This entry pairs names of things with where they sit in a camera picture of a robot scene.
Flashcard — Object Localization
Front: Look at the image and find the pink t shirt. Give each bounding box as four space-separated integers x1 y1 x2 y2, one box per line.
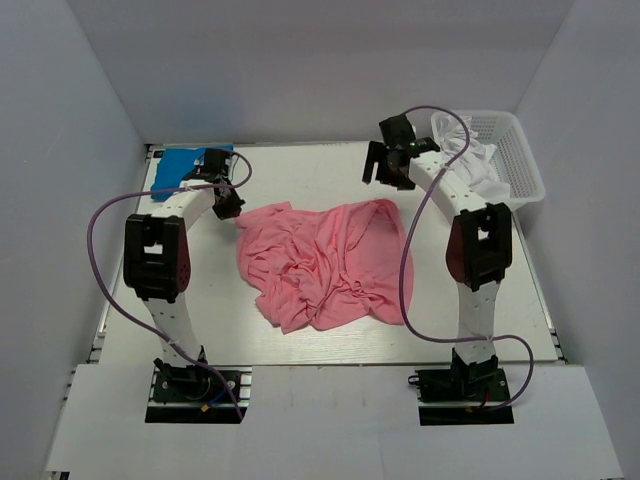
236 199 414 334

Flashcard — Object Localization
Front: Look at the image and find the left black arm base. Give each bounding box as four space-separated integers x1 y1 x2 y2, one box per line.
145 359 252 425

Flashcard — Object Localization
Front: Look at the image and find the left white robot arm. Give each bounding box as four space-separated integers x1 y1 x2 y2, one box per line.
123 148 245 399

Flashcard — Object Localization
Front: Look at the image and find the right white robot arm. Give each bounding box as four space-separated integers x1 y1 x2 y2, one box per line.
362 113 512 399

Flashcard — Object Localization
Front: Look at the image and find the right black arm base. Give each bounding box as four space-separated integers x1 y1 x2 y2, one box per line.
407 353 515 426

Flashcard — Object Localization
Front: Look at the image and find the folded blue t shirt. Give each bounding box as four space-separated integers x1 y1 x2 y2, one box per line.
151 147 206 202

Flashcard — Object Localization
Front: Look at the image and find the white crumpled t shirt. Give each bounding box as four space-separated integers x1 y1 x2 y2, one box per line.
431 112 511 202

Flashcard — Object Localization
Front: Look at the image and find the white plastic basket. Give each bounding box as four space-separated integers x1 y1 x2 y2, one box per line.
457 110 546 211

